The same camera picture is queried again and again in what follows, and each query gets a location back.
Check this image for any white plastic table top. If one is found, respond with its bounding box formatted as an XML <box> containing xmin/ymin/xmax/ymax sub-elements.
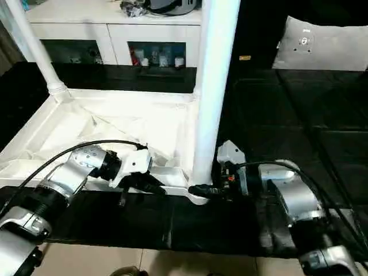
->
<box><xmin>0</xmin><ymin>87</ymin><xmax>215</xmax><ymax>205</ymax></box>

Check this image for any white plastic table leg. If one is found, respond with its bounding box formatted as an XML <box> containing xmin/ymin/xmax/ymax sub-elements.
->
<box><xmin>10</xmin><ymin>0</ymin><xmax>72</xmax><ymax>102</ymax></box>
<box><xmin>195</xmin><ymin>66</ymin><xmax>205</xmax><ymax>101</ymax></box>
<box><xmin>191</xmin><ymin>0</ymin><xmax>242</xmax><ymax>185</ymax></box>

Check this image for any brown rounded robot part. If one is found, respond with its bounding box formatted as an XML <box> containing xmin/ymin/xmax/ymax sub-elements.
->
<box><xmin>111</xmin><ymin>266</ymin><xmax>148</xmax><ymax>276</ymax></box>

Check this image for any black cabinet gold label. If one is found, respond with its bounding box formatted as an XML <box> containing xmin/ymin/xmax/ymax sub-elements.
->
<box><xmin>229</xmin><ymin>0</ymin><xmax>292</xmax><ymax>70</ymax></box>

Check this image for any white cabinet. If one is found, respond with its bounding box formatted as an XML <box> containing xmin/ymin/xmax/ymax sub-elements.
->
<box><xmin>25</xmin><ymin>5</ymin><xmax>204</xmax><ymax>69</ymax></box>

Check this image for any dark helmet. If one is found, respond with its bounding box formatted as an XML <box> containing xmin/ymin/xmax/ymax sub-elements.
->
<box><xmin>148</xmin><ymin>0</ymin><xmax>202</xmax><ymax>16</ymax></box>

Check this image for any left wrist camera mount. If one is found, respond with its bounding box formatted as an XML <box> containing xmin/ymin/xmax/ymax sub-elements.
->
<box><xmin>109</xmin><ymin>145</ymin><xmax>152</xmax><ymax>190</ymax></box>

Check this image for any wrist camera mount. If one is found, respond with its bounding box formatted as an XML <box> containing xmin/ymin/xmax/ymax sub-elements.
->
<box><xmin>109</xmin><ymin>145</ymin><xmax>152</xmax><ymax>190</ymax></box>
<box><xmin>217</xmin><ymin>140</ymin><xmax>248</xmax><ymax>197</ymax></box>

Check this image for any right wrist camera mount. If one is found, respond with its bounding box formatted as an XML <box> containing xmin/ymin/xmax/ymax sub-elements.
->
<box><xmin>217</xmin><ymin>140</ymin><xmax>248</xmax><ymax>197</ymax></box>

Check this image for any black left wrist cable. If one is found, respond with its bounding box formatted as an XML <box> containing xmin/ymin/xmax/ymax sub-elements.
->
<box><xmin>0</xmin><ymin>139</ymin><xmax>148</xmax><ymax>219</ymax></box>

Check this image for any black metal table frame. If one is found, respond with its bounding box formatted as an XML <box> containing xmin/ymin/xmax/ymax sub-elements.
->
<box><xmin>36</xmin><ymin>243</ymin><xmax>50</xmax><ymax>260</ymax></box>

